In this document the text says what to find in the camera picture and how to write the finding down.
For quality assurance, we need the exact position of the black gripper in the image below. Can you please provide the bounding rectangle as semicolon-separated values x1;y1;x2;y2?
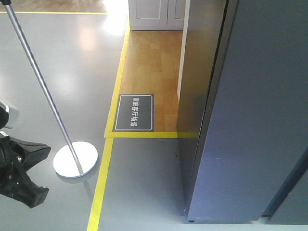
0;131;51;208

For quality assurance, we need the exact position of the dark grey fridge body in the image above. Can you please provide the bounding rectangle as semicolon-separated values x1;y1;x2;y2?
177;0;308;225

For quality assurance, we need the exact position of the silver pole stand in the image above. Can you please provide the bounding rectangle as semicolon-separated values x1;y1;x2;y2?
0;0;98;179

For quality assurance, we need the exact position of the black floor sign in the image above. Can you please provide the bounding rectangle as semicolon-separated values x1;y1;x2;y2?
113;94;154;132

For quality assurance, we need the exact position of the white panelled cabinet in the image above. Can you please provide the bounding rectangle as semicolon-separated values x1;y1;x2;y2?
128;0;186;31

